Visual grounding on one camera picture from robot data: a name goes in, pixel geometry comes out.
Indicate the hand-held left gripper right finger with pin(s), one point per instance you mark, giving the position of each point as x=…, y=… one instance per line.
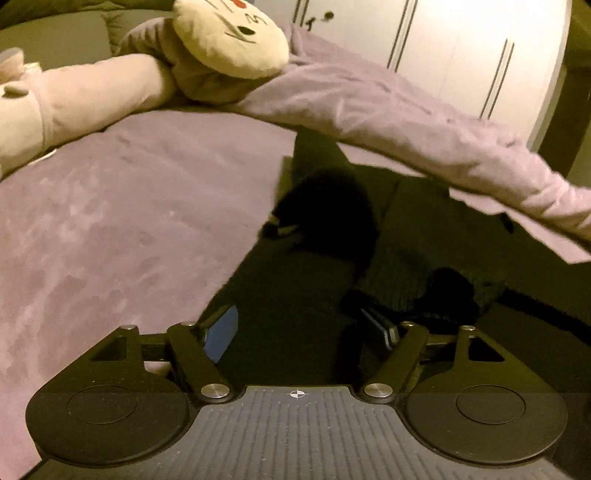
x=376, y=328

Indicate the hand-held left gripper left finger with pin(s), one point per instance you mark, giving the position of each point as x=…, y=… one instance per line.
x=222, y=334

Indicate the dark garment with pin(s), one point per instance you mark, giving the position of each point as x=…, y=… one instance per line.
x=295, y=295

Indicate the crumpled purple blanket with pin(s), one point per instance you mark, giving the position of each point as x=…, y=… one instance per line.
x=392, y=106

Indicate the white wardrobe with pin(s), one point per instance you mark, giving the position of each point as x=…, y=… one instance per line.
x=461, y=46

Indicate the pink plush toy cream face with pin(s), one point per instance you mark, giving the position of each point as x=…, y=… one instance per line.
x=231, y=37

